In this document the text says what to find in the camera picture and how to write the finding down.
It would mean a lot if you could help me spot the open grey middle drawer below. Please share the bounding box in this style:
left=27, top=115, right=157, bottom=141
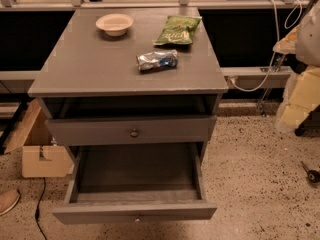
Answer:
left=53, top=143, right=216, bottom=224

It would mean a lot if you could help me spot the grey metal rail beam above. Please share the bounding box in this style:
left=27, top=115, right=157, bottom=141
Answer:
left=222, top=66, right=293, bottom=89

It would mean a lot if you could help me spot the crushed silver redbull can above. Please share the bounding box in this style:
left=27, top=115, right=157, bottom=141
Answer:
left=136, top=50, right=178, bottom=71

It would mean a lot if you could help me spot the tan round object on floor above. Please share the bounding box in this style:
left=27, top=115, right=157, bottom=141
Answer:
left=0, top=189, right=20, bottom=216

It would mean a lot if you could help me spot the white hanging cable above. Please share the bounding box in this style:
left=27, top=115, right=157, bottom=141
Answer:
left=229, top=0, right=304, bottom=93

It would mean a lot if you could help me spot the green chip bag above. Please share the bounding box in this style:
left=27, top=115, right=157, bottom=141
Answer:
left=154, top=16, right=202, bottom=46

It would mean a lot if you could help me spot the black floor cable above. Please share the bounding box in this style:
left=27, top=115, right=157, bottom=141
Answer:
left=34, top=177, right=48, bottom=240

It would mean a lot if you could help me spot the round brass drawer knob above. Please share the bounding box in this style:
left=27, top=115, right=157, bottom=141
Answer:
left=130, top=129, right=139, bottom=138

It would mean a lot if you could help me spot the closed grey top drawer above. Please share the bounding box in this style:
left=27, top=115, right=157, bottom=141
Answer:
left=46, top=116, right=216, bottom=146

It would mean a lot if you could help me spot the grey drawer cabinet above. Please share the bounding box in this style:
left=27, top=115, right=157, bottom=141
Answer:
left=27, top=6, right=229, bottom=226

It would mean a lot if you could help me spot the cardboard box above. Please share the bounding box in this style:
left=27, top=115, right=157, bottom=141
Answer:
left=5, top=100, right=74, bottom=178

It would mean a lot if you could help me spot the white paper bowl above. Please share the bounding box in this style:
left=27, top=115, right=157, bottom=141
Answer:
left=96, top=14, right=134, bottom=37

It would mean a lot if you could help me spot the black caster wheel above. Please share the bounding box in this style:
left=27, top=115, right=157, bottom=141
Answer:
left=301, top=162, right=320, bottom=183

